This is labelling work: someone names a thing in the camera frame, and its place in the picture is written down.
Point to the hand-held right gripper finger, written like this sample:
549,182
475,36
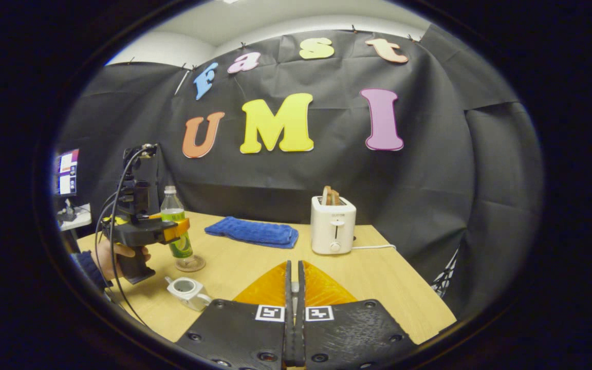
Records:
289,288
301,288

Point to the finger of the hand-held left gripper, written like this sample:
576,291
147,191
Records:
144,234

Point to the white teacup lid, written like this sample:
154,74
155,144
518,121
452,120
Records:
294,287

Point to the clear green-label water bottle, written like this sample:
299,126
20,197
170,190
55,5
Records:
172,205

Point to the round brown coaster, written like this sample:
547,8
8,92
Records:
193,264

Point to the white floral teacup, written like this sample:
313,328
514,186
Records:
185,293

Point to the blue folded towel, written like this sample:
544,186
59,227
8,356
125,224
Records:
255,232

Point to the white toaster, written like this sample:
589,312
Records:
332,228

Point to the white side table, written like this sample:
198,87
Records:
77,218

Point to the computer monitor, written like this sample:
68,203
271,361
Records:
67,172

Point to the small dark stand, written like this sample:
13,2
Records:
68,210

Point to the bread slice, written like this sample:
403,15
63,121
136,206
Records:
331,196

